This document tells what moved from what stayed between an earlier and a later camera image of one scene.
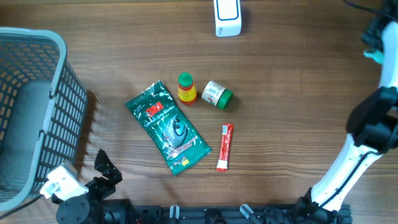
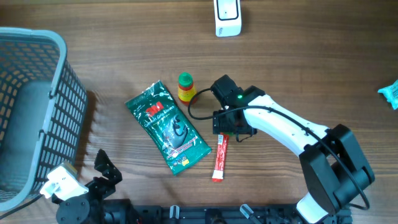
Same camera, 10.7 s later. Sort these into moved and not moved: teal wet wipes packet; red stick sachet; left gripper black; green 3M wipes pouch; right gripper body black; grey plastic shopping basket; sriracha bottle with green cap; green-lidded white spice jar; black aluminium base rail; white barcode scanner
Moved: green-lidded white spice jar; right gripper body black; teal wet wipes packet; red stick sachet
Not moved: sriracha bottle with green cap; green 3M wipes pouch; left gripper black; black aluminium base rail; grey plastic shopping basket; white barcode scanner
